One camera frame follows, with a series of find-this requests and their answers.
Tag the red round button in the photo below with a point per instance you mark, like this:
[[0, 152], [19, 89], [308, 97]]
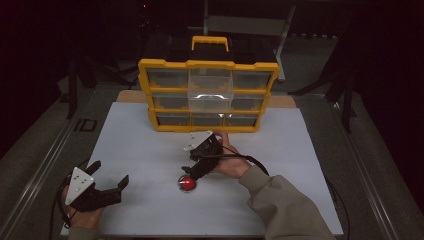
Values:
[[187, 184]]

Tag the white table sheet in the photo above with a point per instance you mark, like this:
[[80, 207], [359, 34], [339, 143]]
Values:
[[150, 160]]

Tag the aluminium floor rail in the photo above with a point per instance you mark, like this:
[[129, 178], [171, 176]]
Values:
[[43, 170], [370, 186]]

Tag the person's left hand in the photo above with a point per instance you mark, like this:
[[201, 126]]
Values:
[[85, 218]]

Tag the grid of clear small drawers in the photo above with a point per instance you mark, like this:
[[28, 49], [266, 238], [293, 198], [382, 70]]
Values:
[[168, 78]]

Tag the transparent plastic drawer bin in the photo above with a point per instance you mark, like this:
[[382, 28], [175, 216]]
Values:
[[210, 86]]

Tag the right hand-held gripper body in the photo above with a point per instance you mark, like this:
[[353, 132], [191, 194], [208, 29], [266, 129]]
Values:
[[206, 150]]

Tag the black floor stand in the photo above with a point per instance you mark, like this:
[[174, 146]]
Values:
[[346, 106]]

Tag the yellow drawer organizer cabinet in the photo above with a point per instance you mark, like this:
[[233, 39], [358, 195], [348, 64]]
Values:
[[173, 90]]

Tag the black tripod stand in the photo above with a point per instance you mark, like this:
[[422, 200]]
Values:
[[71, 93]]

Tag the person's right hand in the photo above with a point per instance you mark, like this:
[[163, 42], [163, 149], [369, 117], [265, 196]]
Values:
[[233, 166]]

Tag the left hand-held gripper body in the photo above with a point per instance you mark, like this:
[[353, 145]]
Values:
[[80, 183]]

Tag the grey metal stand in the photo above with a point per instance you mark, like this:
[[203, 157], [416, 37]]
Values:
[[246, 25]]

